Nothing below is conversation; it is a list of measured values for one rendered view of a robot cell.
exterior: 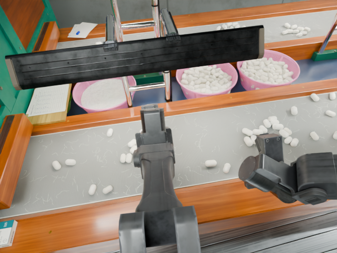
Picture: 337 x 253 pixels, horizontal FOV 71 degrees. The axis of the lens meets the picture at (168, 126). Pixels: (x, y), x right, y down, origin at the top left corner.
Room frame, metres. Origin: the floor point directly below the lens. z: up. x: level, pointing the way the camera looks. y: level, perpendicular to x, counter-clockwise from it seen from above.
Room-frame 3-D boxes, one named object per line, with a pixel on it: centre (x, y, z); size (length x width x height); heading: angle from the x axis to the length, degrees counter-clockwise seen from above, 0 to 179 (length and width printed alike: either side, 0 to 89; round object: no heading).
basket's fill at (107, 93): (0.78, 0.26, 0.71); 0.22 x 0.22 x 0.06
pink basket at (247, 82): (0.87, -0.46, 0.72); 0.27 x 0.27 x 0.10
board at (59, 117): (0.76, 0.47, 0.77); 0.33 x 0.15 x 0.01; 7
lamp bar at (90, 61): (0.52, 0.06, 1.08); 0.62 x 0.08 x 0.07; 97
